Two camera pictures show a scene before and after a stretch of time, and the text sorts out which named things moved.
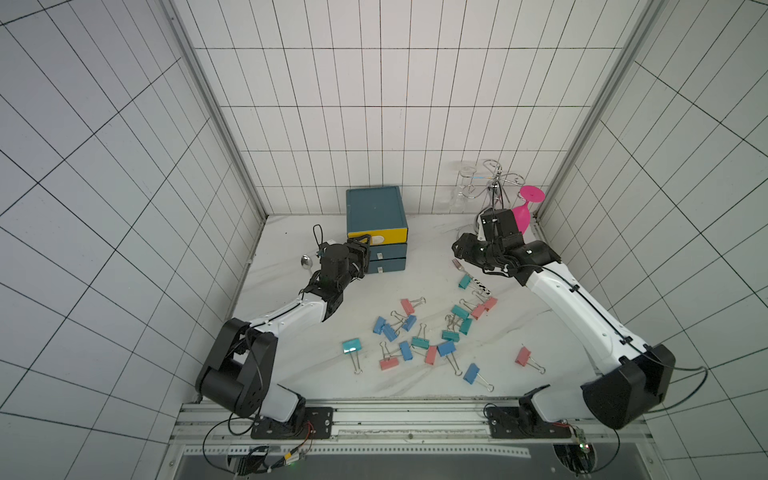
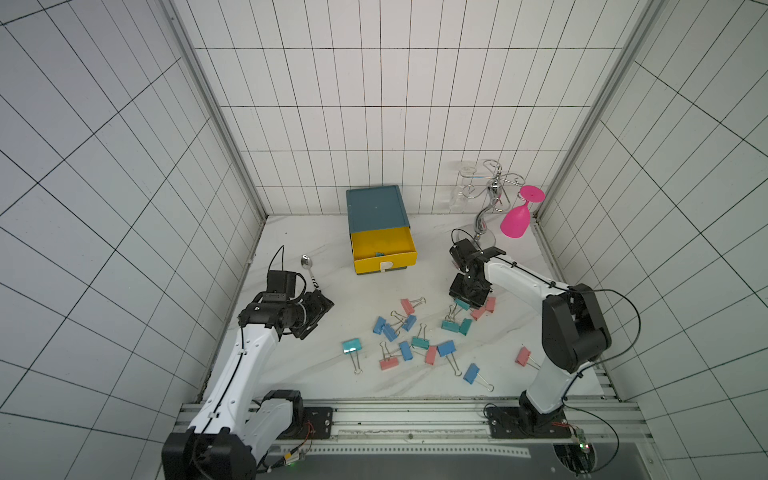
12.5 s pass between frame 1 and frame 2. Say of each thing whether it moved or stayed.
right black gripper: moved
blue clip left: stayed
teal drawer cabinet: stayed
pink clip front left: stayed
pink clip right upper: stayed
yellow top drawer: moved
